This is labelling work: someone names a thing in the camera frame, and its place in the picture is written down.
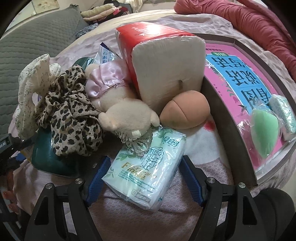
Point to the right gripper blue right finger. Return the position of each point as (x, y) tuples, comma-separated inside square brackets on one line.
[(195, 180)]

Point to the grey quilted headboard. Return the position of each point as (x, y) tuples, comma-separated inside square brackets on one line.
[(48, 34)]

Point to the cream teddy bear plush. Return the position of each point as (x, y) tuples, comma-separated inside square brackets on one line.
[(109, 88)]

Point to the green makeup sponge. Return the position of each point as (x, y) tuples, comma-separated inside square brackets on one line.
[(265, 129)]

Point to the lilac bed sheet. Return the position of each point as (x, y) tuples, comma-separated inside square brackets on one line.
[(232, 211)]

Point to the grey shallow box tray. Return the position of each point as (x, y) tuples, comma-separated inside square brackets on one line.
[(236, 80)]

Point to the red tissue pack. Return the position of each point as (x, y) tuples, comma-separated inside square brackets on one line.
[(163, 61)]

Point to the small green tissue packet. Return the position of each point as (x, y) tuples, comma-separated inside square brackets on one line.
[(281, 107)]

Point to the person's left hand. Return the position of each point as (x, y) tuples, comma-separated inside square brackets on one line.
[(7, 191)]

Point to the folded clothes stack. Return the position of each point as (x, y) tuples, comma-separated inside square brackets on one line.
[(108, 11)]

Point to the white blue wipes packet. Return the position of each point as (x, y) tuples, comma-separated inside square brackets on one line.
[(104, 55)]

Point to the peach makeup sponge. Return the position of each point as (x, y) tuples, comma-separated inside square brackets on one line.
[(186, 110)]

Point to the leopard print scrunchie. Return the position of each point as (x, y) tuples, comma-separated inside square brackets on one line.
[(67, 110)]

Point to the white floral cloth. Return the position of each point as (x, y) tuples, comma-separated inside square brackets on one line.
[(35, 78)]

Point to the dark green bottle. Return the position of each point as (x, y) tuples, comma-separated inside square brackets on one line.
[(46, 160)]

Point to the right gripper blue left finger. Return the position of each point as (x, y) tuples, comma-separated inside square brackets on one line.
[(94, 182)]

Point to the pink and blue book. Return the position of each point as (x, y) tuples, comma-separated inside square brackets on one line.
[(238, 86)]

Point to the mint flower tissue pack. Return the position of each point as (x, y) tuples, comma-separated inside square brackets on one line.
[(145, 180)]

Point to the pink quilt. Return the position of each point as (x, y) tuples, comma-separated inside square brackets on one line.
[(253, 20)]

